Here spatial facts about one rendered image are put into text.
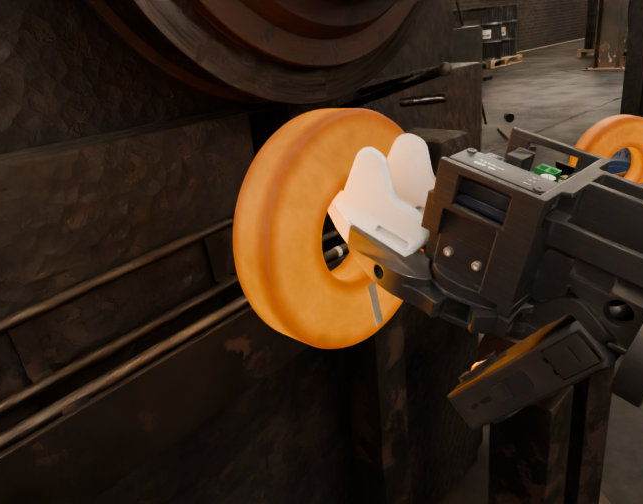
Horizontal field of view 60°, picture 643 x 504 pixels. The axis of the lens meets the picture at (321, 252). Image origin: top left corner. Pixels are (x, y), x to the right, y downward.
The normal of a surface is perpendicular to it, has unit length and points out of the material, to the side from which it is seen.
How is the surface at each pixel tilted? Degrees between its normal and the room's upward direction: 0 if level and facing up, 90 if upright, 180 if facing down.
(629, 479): 0
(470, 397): 92
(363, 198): 90
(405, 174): 88
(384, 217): 90
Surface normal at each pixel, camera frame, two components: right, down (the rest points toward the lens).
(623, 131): 0.17, 0.35
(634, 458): -0.10, -0.92
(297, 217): 0.70, 0.17
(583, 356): -0.73, 0.36
